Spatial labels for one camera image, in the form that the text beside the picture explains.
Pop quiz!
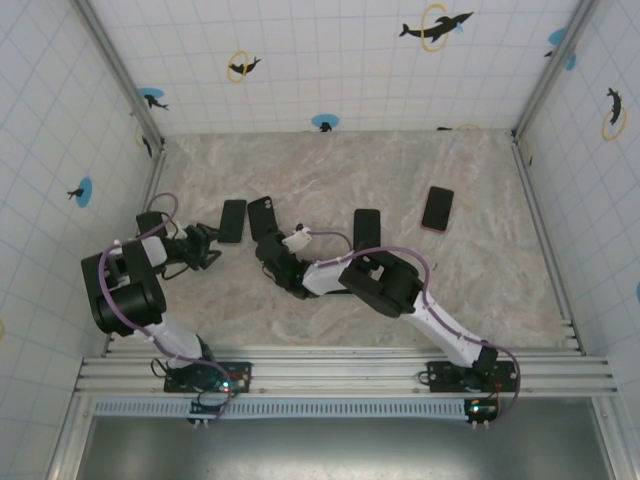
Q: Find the black phone case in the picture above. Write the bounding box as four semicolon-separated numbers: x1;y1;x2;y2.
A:
246;195;281;242

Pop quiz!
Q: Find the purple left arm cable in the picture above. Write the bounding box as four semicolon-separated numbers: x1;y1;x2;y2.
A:
97;193;239;426

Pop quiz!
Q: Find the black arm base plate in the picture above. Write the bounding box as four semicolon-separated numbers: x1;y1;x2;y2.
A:
163;360;254;395
428;359;519;395

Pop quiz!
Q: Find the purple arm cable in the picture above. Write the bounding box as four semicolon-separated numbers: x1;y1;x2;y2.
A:
305;228;522;429
97;193;239;426

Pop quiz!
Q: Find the white slotted cable duct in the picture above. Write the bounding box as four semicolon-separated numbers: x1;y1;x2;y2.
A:
93;398;471;419

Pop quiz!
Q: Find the aluminium corner post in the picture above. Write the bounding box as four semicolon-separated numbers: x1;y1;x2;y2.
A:
510;0;605;140
73;0;167;151

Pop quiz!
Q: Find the aluminium mounting rail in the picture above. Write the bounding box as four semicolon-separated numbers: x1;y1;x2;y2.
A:
74;344;619;401

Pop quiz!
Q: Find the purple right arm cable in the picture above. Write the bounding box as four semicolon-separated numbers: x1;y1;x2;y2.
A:
305;228;522;429

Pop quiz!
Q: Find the grey metal panel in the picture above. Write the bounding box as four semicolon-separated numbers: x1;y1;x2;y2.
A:
74;414;616;480

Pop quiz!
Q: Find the black controller board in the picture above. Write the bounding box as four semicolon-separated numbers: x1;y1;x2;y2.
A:
187;390;232;427
463;397;500;430

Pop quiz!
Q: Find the red-edged black smartphone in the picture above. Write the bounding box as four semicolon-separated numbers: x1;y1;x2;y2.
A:
420;185;456;234

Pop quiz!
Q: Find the aluminium table edge rail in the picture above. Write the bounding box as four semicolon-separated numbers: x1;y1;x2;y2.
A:
510;130;586;357
99;147;169;357

